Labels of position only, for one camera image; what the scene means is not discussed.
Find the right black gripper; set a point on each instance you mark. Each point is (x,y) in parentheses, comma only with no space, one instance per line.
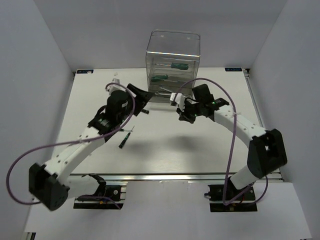
(183,115)

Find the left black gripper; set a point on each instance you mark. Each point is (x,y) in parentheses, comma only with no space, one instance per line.
(143,97)

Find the silver wrench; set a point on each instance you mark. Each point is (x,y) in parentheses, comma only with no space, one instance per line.
(163,92)

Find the long green handle screwdriver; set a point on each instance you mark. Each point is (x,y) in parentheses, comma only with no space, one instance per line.
(169,78)

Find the short green handle screwdriver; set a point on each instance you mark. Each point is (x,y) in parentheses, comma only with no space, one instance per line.
(179,66)

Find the clear plastic drawer cabinet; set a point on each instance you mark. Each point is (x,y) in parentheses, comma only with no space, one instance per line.
(172,58)

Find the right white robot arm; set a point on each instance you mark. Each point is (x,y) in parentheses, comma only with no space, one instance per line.
(266,149)

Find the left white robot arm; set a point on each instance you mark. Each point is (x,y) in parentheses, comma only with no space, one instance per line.
(52,184)

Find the thin black green screwdriver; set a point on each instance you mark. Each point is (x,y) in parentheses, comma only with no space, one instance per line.
(146,111)

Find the blue label right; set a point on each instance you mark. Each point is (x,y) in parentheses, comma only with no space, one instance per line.
(233,69)

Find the blue label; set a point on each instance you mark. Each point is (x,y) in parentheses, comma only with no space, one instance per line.
(84,71)
(233,69)

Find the small black green screwdriver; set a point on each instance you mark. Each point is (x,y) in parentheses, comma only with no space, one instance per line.
(123,142)

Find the blue label left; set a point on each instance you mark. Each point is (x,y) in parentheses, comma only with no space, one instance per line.
(84,71)

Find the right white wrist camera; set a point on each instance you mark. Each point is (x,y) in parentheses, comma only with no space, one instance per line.
(178,100)

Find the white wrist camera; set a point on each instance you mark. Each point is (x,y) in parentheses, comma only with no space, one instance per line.
(178,100)
(114,85)

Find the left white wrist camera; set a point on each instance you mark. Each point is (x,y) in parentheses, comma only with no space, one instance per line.
(114,85)

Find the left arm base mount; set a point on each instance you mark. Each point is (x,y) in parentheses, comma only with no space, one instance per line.
(108,196)

